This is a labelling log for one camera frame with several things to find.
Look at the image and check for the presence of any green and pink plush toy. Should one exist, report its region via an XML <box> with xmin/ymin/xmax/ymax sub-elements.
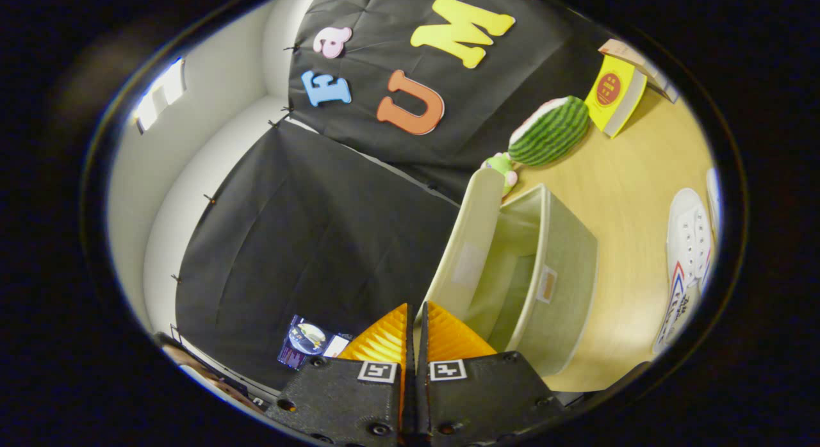
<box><xmin>482</xmin><ymin>152</ymin><xmax>518</xmax><ymax>198</ymax></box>

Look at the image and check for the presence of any beige fabric storage box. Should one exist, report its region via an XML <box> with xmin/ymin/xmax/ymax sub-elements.
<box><xmin>413</xmin><ymin>168</ymin><xmax>600</xmax><ymax>377</ymax></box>

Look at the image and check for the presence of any watermelon slice plush toy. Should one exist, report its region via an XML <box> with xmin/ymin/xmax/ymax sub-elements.
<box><xmin>508</xmin><ymin>96</ymin><xmax>590</xmax><ymax>167</ymax></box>

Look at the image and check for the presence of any white canvas shoe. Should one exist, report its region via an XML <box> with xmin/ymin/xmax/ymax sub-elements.
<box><xmin>652</xmin><ymin>188</ymin><xmax>714</xmax><ymax>355</ymax></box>
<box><xmin>705</xmin><ymin>167</ymin><xmax>723</xmax><ymax>243</ymax></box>

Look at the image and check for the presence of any beige cover book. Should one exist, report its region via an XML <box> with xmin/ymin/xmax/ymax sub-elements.
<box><xmin>599</xmin><ymin>38</ymin><xmax>667</xmax><ymax>83</ymax></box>

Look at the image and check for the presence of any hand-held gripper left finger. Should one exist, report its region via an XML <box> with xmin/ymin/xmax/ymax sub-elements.
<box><xmin>266</xmin><ymin>303</ymin><xmax>417</xmax><ymax>447</ymax></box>

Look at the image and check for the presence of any thick paperback book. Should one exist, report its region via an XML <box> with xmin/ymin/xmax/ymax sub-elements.
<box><xmin>644</xmin><ymin>72</ymin><xmax>678</xmax><ymax>103</ymax></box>

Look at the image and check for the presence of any yellow cover book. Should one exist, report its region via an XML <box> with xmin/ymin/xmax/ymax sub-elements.
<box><xmin>584</xmin><ymin>54</ymin><xmax>648</xmax><ymax>139</ymax></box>

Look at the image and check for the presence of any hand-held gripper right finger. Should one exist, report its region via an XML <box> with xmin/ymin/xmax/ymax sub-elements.
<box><xmin>416</xmin><ymin>300</ymin><xmax>568</xmax><ymax>447</ymax></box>

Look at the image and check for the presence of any long ceiling light panel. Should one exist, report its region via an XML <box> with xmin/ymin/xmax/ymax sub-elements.
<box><xmin>135</xmin><ymin>58</ymin><xmax>186</xmax><ymax>133</ymax></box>

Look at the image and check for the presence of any black backdrop cloth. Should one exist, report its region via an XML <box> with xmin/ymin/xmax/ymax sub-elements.
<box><xmin>173</xmin><ymin>0</ymin><xmax>641</xmax><ymax>390</ymax></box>

